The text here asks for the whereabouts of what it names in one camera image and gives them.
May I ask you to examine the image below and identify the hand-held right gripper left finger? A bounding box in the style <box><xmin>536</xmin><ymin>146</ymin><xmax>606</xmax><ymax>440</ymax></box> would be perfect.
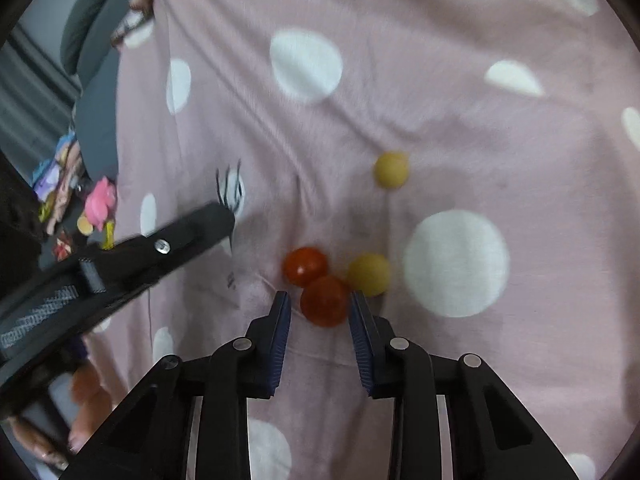
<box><xmin>59</xmin><ymin>290</ymin><xmax>292</xmax><ymax>480</ymax></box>

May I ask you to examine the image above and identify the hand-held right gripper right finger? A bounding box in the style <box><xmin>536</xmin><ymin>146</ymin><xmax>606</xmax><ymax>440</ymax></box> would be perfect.
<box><xmin>349</xmin><ymin>291</ymin><xmax>581</xmax><ymax>480</ymax></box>

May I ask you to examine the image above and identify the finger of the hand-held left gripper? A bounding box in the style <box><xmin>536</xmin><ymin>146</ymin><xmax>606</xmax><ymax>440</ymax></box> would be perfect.
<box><xmin>79</xmin><ymin>203</ymin><xmax>237</xmax><ymax>297</ymax></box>

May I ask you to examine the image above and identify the red cherry tomato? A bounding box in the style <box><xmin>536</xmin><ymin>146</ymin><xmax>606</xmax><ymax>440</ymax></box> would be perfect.
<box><xmin>282</xmin><ymin>246</ymin><xmax>329</xmax><ymax>288</ymax></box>
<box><xmin>300</xmin><ymin>275</ymin><xmax>351</xmax><ymax>328</ymax></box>

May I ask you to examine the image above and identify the person's left hand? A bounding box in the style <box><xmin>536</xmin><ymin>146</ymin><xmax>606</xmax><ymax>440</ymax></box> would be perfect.
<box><xmin>7</xmin><ymin>360</ymin><xmax>118</xmax><ymax>472</ymax></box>

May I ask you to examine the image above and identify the small yellow round fruit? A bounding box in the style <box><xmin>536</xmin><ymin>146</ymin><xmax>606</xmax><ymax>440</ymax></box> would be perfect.
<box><xmin>346</xmin><ymin>253</ymin><xmax>391</xmax><ymax>297</ymax></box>
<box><xmin>374</xmin><ymin>151</ymin><xmax>411</xmax><ymax>189</ymax></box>

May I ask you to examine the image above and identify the small red toy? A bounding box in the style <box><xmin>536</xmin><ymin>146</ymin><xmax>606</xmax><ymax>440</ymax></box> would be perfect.
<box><xmin>52</xmin><ymin>230</ymin><xmax>76</xmax><ymax>262</ymax></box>

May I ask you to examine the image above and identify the pink plush toy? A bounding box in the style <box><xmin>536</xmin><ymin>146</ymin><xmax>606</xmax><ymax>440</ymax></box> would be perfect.
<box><xmin>84</xmin><ymin>176</ymin><xmax>119</xmax><ymax>233</ymax></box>

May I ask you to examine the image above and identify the colourful doll figurine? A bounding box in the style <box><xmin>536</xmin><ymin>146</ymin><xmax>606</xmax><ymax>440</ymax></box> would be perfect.
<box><xmin>30</xmin><ymin>130</ymin><xmax>93</xmax><ymax>233</ymax></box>

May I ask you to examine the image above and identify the grey ribbed bed sheet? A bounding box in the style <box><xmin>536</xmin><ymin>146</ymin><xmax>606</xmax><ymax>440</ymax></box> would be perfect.
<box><xmin>0</xmin><ymin>25</ymin><xmax>121</xmax><ymax>271</ymax></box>

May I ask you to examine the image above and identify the grey chair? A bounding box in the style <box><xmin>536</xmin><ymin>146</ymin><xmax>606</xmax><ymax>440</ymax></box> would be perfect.
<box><xmin>60</xmin><ymin>0</ymin><xmax>161</xmax><ymax>86</ymax></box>

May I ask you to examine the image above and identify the pink white-dotted blanket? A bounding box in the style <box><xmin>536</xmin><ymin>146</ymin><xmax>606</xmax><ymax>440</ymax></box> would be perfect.
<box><xmin>75</xmin><ymin>0</ymin><xmax>640</xmax><ymax>480</ymax></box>

